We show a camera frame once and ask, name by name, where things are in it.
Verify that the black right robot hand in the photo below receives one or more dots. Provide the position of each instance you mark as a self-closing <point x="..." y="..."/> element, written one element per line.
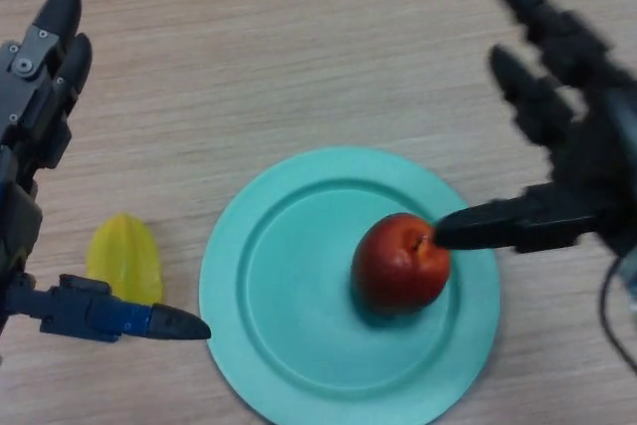
<point x="587" y="146"/>

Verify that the red apple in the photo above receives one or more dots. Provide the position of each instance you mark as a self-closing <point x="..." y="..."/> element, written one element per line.
<point x="398" y="276"/>

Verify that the green round plate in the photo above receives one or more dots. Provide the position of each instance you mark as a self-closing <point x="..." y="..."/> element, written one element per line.
<point x="288" y="295"/>

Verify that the yellow starfruit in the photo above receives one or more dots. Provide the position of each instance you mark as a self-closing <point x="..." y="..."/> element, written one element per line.
<point x="124" y="256"/>

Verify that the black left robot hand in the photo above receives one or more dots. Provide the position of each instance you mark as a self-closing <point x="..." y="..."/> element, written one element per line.
<point x="35" y="96"/>

